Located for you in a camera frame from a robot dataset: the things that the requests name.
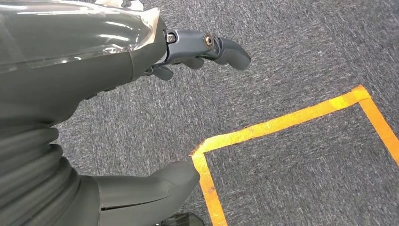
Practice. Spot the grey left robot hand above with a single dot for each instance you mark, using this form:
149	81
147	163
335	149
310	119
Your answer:
62	78

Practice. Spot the black robot foot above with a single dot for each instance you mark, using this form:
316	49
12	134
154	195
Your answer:
184	221

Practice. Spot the yellow floor tape square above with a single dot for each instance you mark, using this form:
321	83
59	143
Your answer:
280	122

